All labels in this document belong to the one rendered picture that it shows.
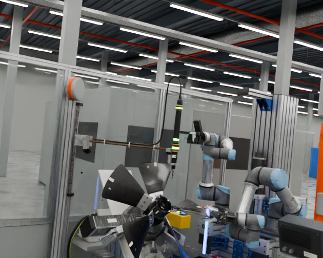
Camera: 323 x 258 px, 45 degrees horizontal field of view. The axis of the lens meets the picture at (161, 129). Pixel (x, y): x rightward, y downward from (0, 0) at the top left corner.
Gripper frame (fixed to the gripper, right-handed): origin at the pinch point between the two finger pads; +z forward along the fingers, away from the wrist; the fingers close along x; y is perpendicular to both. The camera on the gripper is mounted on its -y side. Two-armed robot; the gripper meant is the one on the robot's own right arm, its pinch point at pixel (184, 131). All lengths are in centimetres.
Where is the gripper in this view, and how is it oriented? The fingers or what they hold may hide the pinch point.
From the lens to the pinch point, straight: 247.7
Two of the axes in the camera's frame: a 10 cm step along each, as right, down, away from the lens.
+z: -6.4, -0.8, -7.6
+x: -7.6, -0.6, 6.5
